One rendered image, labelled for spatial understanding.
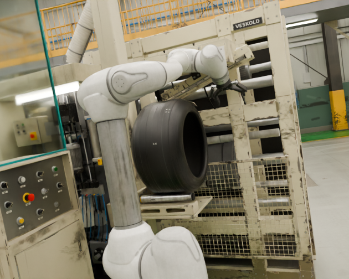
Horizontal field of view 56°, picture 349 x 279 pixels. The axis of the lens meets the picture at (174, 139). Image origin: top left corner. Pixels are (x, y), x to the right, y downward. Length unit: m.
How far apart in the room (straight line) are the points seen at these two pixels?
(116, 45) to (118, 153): 1.09
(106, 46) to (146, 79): 1.11
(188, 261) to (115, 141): 0.45
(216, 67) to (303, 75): 9.81
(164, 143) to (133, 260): 0.77
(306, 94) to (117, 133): 10.31
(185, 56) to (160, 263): 0.92
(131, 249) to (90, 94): 0.53
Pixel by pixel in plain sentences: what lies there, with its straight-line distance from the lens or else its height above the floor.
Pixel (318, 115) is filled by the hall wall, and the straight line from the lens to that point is 11.36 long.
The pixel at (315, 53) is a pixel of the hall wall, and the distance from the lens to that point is 11.48.
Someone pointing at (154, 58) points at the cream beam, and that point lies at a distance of 2.26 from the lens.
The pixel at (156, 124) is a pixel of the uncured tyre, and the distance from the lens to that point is 1.79.
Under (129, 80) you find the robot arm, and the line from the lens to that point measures 1.02.
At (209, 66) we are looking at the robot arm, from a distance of 1.51.
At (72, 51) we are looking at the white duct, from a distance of 2.65.
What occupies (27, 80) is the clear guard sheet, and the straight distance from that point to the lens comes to 2.00.
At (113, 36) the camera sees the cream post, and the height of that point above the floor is 1.90.
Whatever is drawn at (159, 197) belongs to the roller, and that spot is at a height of 0.91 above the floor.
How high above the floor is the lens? 1.40
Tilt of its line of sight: 5 degrees down
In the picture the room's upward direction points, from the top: 9 degrees counter-clockwise
